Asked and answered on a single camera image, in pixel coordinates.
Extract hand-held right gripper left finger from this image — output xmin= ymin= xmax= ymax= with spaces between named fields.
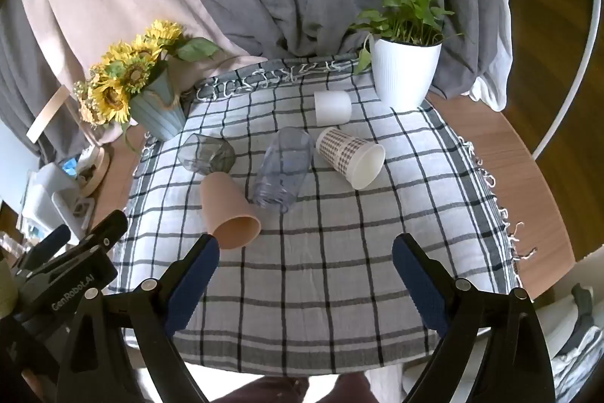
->
xmin=59 ymin=234 xmax=220 ymax=403

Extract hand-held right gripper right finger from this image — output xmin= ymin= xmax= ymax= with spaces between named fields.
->
xmin=391 ymin=234 xmax=558 ymax=403

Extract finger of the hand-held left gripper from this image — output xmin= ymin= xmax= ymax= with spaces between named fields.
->
xmin=21 ymin=224 xmax=71 ymax=268
xmin=81 ymin=210 xmax=129 ymax=252

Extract peach plastic cup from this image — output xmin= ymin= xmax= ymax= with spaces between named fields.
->
xmin=199 ymin=171 xmax=262 ymax=250

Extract grey glass cup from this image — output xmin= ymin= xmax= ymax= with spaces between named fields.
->
xmin=177 ymin=134 xmax=236 ymax=175

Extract clear bluish plastic cup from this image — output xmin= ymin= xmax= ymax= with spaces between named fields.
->
xmin=247 ymin=127 xmax=316 ymax=212

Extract checked paper cup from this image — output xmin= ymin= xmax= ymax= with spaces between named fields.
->
xmin=315 ymin=127 xmax=386 ymax=190

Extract white cup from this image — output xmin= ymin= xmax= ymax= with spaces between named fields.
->
xmin=314 ymin=90 xmax=353 ymax=126

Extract white box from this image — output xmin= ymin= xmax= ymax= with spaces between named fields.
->
xmin=19 ymin=162 xmax=97 ymax=238

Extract round wooden stand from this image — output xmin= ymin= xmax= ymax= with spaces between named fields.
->
xmin=78 ymin=145 xmax=111 ymax=198

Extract checked grey tablecloth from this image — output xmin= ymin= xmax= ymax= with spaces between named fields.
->
xmin=108 ymin=54 xmax=539 ymax=375

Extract blue-grey ribbed vase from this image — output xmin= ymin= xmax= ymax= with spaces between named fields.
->
xmin=128 ymin=68 xmax=188 ymax=142

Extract sunflower bouquet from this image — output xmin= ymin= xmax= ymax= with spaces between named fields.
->
xmin=73 ymin=20 xmax=222 ymax=149

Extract grey and white clothes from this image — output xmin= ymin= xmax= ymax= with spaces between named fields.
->
xmin=547 ymin=283 xmax=604 ymax=403

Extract green plant in white pot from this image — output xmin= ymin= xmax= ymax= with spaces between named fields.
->
xmin=348 ymin=0 xmax=465 ymax=108

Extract white curtain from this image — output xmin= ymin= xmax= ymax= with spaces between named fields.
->
xmin=467 ymin=0 xmax=515 ymax=111

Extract white hoop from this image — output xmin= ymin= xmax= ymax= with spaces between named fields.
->
xmin=532 ymin=0 xmax=604 ymax=161

